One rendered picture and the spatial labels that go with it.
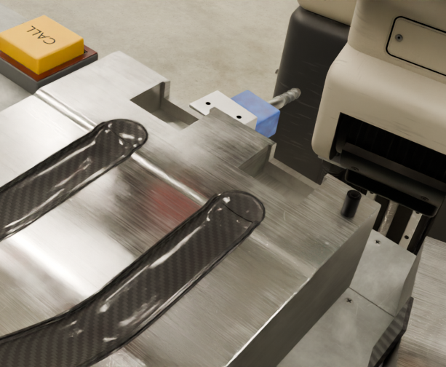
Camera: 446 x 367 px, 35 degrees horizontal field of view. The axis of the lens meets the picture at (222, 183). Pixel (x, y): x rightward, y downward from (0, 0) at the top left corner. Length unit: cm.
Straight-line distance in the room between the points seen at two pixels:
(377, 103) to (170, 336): 47
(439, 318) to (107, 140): 26
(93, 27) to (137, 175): 192
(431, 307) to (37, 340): 26
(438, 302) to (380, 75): 37
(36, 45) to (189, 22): 178
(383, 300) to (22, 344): 29
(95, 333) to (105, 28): 202
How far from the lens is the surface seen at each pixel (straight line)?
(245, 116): 62
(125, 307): 43
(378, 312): 56
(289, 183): 54
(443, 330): 50
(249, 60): 232
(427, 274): 53
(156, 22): 245
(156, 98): 59
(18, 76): 72
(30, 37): 73
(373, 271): 59
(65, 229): 46
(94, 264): 44
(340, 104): 84
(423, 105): 81
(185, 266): 45
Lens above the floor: 122
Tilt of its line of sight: 42 degrees down
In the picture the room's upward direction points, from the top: 10 degrees clockwise
